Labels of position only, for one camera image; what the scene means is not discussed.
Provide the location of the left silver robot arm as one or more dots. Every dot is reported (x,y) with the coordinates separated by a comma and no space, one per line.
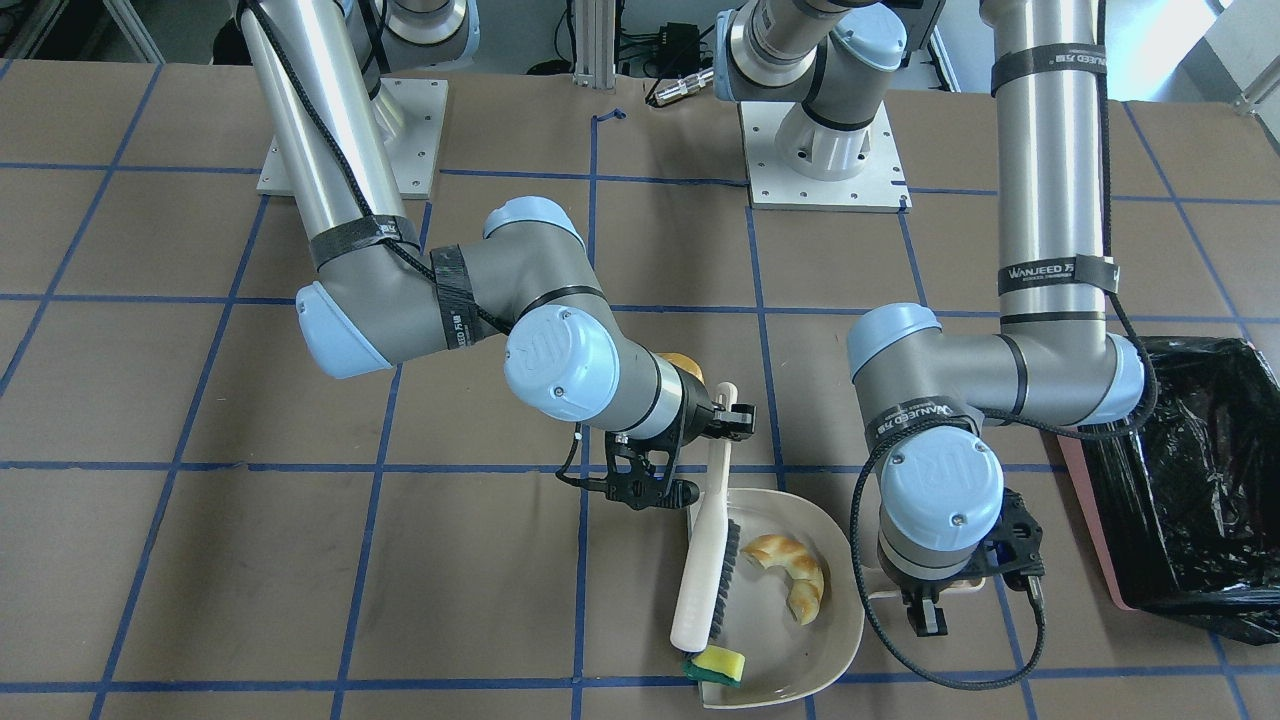
(925,394)

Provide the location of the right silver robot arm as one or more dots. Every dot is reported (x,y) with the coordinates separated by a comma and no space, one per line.
(379,301)

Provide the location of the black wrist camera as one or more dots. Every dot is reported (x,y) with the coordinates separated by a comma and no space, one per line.
(1016,539)
(640,472)

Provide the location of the white hand brush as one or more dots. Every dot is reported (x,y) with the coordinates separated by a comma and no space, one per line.
(708,569)

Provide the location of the aluminium frame post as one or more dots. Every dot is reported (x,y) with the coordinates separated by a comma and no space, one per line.
(594,25)

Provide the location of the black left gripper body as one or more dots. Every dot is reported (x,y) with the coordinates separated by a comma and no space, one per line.
(927,612)

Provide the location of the croissant bread piece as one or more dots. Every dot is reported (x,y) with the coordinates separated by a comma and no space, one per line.
(807,580)

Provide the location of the yellow oval bread bun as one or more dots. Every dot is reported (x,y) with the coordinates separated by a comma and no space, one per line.
(686,365)

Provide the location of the black lined trash bin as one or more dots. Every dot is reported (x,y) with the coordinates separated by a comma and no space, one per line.
(1184,517)

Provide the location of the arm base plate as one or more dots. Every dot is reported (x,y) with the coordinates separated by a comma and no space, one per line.
(409,114)
(796,164)

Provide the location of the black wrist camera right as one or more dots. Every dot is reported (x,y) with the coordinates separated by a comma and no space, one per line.
(640,472)

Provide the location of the yellow green sponge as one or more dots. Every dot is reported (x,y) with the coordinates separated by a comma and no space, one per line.
(715,665)

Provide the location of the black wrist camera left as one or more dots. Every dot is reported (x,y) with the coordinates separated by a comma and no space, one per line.
(1016,539)

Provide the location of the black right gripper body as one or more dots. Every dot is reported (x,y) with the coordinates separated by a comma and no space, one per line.
(693,398)

